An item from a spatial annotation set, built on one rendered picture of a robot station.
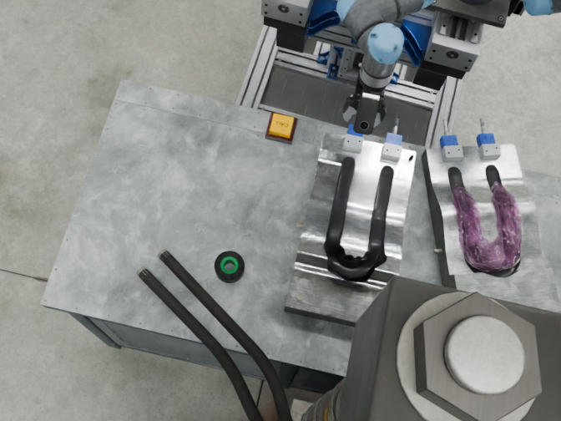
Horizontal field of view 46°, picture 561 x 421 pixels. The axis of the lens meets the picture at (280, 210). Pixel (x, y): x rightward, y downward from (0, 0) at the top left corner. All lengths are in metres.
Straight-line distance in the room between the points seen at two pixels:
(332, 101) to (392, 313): 2.19
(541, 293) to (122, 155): 1.19
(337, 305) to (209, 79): 1.52
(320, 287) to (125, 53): 1.70
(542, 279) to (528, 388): 1.31
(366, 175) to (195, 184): 0.48
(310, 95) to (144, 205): 1.06
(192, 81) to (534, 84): 1.53
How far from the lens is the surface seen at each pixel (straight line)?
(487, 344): 0.52
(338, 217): 1.76
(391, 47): 1.46
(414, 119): 2.73
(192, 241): 1.83
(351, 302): 1.74
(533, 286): 1.83
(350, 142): 1.83
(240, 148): 1.93
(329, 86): 2.74
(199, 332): 1.70
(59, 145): 2.93
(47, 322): 2.69
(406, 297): 0.56
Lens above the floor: 2.54
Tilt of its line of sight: 69 degrees down
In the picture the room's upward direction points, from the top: 8 degrees clockwise
